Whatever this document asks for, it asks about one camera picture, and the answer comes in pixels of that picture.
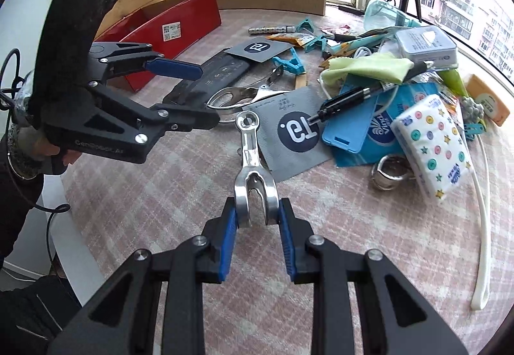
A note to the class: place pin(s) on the person's left hand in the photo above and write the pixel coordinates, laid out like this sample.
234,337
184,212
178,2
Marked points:
40,148

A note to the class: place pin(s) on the blue card holder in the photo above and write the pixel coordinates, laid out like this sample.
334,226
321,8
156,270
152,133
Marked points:
347,130

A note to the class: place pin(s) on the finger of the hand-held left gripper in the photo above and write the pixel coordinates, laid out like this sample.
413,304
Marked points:
188,120
172,67

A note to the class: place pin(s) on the white dotted tissue pack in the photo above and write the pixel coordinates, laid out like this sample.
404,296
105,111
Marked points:
431,146

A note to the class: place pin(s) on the silver metal hand tool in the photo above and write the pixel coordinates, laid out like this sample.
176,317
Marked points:
248,162

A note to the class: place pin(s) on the black pen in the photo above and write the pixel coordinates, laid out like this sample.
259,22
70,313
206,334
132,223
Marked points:
357,97

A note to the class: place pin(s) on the red cardboard box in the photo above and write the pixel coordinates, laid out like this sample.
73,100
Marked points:
180,17

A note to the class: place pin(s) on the person's left forearm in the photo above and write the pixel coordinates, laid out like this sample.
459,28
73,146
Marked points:
16,202

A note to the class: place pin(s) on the green cone tube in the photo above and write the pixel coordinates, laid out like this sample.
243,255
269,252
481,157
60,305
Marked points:
453,81

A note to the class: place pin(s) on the dark card with round logo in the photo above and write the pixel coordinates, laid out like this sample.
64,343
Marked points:
261,47

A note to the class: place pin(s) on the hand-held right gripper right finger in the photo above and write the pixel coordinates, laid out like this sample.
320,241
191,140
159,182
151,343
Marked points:
288,244

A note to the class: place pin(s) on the light green cloth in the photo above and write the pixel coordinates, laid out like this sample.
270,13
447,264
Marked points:
369,67

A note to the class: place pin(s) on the white roller massager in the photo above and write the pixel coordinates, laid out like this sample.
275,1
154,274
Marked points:
484,238

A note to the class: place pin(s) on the pink plaid desktop cloth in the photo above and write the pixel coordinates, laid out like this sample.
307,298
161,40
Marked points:
160,198

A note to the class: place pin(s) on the orange box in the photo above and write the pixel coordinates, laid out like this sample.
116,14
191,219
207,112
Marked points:
488,99

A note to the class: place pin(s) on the person's dark clothing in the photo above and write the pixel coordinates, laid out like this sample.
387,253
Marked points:
24,319

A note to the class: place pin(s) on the grey pouch with round logo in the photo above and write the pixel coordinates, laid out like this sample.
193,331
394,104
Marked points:
293,156

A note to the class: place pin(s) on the blue tissue pack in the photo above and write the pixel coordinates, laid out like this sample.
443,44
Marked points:
385,132

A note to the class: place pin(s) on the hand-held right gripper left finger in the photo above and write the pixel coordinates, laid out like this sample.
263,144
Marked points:
227,244

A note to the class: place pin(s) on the black power strip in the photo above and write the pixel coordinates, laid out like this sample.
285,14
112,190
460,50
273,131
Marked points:
217,69

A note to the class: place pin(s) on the orange snack packet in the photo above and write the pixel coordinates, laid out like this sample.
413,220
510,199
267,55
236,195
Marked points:
287,38

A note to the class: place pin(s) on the silver metal spring clip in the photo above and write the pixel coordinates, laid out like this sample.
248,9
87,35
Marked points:
257,93

